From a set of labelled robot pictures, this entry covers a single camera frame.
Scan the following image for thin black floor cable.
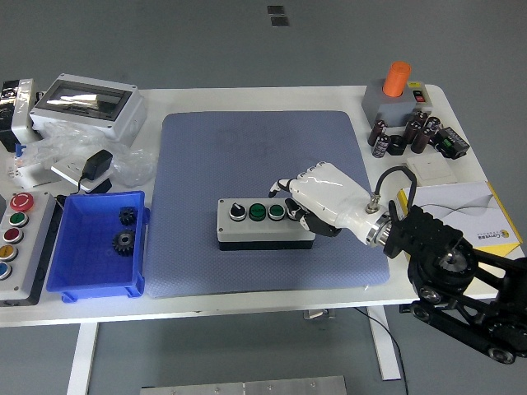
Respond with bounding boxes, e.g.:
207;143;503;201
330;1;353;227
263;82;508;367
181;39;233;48
353;306;409;395

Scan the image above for white table leg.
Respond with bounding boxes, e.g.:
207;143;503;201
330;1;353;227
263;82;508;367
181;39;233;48
65;323;100;395
366;306;403;382

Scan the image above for white socket plate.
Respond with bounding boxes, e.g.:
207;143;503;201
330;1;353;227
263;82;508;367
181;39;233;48
50;158;110;193

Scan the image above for grey four-button control box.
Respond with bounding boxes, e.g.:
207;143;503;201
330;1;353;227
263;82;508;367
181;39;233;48
216;197;316;253

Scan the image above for grey-blue textured mat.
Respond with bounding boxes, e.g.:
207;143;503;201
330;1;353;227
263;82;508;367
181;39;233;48
146;109;391;300

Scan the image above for black ring holder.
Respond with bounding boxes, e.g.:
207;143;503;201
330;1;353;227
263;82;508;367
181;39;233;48
387;134;407;156

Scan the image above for black power adapter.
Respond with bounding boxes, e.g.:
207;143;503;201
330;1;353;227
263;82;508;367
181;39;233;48
77;149;114;182

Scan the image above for grey enclosure with clear lid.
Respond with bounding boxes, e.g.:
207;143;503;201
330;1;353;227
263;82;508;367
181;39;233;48
29;73;148;145

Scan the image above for black module with green terminal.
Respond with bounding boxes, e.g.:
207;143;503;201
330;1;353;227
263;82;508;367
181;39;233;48
430;127;471;160

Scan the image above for black and white device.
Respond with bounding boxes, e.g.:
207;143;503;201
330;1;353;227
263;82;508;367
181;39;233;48
0;78;42;153

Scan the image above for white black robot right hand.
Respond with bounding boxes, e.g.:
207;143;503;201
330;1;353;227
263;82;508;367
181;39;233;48
268;161;389;244

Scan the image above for clear plastic bag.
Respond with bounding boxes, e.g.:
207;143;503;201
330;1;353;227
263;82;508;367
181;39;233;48
24;121;157;188

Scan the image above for yellow and white carton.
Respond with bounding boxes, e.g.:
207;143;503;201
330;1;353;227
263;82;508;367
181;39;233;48
397;180;525;257

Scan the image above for grey metal plate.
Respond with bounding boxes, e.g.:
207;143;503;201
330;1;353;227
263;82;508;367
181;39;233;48
139;374;347;395

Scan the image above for grey five-button control box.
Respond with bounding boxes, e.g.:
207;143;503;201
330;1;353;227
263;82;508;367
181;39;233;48
0;191;63;308

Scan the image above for large black gear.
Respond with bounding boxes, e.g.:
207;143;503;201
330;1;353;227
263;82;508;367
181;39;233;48
111;229;136;257

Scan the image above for grey base block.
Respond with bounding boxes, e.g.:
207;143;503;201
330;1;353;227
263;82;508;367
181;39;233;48
361;80;433;128

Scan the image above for white red-black rocker switch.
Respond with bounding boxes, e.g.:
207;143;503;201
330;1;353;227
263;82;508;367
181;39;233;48
407;80;429;106

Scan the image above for dark capacitor with silver top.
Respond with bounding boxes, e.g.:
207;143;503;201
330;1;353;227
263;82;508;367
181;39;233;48
371;133;391;159

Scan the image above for blue plastic bin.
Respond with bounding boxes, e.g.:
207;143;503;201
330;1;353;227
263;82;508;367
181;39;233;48
45;190;152;304

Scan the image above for white wall switch panel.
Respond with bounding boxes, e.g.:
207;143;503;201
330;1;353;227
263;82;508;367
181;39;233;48
405;155;459;185

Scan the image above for orange cylinder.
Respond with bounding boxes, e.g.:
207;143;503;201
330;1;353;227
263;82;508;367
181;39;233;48
381;61;412;98

